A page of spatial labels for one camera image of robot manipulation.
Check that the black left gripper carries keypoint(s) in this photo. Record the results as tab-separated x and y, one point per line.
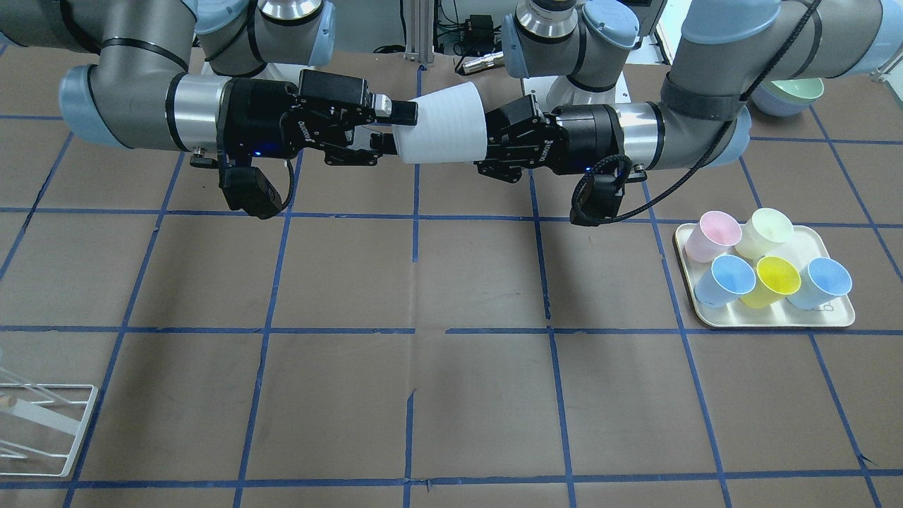
589	135

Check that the blue cup near front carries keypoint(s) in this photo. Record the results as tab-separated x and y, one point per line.
728	278

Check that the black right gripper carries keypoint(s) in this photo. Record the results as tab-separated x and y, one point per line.
259	116

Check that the grey-white ikea cup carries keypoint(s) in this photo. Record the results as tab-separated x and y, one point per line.
451	128

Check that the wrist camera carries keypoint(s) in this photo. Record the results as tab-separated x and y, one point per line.
247	189
597	197

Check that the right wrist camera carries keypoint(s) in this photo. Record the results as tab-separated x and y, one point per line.
247	189

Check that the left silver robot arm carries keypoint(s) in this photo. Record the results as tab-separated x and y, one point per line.
701	116

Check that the pink cup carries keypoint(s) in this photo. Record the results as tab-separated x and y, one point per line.
715	234

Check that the yellow cup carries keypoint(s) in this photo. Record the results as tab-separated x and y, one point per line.
775	279

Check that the green bowl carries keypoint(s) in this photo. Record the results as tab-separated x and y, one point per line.
797	91

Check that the beige plastic tray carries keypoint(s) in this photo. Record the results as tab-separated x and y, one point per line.
805	245

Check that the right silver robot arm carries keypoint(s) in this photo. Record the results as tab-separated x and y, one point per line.
163	65

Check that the blue-grey bowl underneath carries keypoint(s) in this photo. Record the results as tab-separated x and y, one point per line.
775	102

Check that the blue cup at tray end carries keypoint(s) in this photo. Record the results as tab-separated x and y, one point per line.
822	280

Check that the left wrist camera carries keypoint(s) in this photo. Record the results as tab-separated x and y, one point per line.
597	197

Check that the white wire cup rack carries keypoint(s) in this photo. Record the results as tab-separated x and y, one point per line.
43	426

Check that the cream cup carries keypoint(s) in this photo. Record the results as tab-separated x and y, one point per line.
766	230

